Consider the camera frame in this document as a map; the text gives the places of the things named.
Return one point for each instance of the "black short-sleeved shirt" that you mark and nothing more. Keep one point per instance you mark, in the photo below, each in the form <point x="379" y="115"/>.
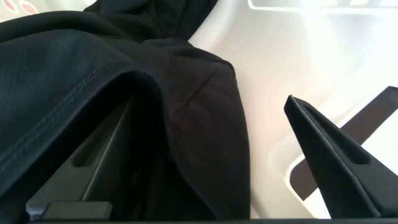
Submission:
<point x="77" y="62"/>

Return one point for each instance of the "white laundry basket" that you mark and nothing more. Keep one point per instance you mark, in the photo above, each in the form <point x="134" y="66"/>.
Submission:
<point x="280" y="62"/>

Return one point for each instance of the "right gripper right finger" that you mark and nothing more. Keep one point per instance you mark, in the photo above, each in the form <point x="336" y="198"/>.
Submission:
<point x="335" y="174"/>

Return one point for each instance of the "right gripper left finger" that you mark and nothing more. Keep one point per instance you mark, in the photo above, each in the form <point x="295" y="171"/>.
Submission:
<point x="65" y="186"/>

